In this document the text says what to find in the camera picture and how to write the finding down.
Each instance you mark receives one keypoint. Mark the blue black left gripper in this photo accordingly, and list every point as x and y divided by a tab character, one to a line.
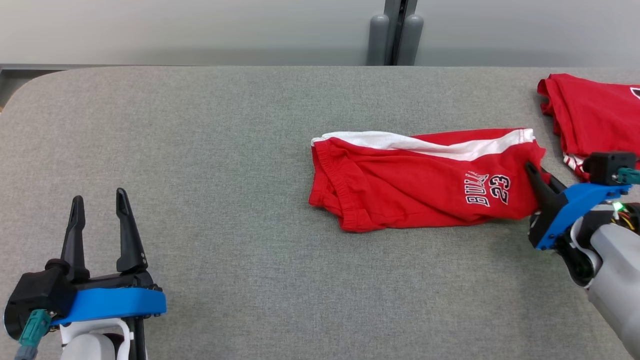
115	302

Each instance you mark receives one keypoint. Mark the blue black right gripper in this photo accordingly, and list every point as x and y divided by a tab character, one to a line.
570	210

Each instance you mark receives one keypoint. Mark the red white jersey shirt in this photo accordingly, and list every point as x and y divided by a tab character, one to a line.
590	115

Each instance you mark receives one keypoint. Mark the red white basketball shorts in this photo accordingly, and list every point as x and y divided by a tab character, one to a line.
400	190

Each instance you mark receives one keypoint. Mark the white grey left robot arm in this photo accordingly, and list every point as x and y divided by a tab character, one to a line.
87	347

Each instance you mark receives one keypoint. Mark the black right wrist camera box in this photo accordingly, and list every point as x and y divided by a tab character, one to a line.
607	167

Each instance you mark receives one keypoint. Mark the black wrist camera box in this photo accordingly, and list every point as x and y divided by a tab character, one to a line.
607	167
37	295

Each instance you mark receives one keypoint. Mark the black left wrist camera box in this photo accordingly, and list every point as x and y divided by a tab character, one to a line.
37	295

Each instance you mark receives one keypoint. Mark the grey metal partition post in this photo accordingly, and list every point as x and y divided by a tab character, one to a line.
392	25

